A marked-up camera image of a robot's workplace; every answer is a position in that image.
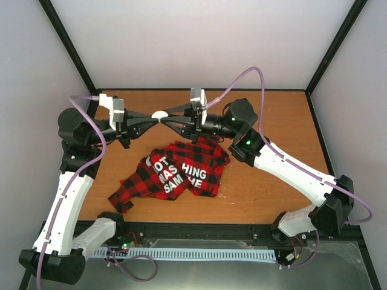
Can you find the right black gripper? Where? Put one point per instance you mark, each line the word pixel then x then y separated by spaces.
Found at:
pixel 190 121

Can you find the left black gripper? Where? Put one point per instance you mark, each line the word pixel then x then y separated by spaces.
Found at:
pixel 135 127

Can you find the red black plaid shirt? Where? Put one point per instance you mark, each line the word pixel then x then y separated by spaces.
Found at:
pixel 165 173

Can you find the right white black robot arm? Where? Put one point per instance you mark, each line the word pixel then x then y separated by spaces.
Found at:
pixel 330 197

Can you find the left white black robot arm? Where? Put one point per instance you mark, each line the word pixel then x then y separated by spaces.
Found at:
pixel 57 254

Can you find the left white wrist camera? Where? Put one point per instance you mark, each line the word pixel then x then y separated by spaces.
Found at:
pixel 116 109

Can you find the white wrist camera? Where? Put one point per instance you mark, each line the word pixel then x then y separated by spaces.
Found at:
pixel 116 109
pixel 198 98

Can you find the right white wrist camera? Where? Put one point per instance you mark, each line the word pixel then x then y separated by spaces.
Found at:
pixel 198 98

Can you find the light blue slotted cable duct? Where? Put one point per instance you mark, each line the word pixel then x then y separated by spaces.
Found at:
pixel 198 254

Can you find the left black frame post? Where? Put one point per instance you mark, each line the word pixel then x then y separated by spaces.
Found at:
pixel 67 43

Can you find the black frame post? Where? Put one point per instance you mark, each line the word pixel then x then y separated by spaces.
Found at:
pixel 67 43
pixel 347 24

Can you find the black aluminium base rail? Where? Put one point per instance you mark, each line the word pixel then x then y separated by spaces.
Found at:
pixel 253 234

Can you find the right black frame post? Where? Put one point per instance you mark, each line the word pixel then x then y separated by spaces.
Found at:
pixel 347 24

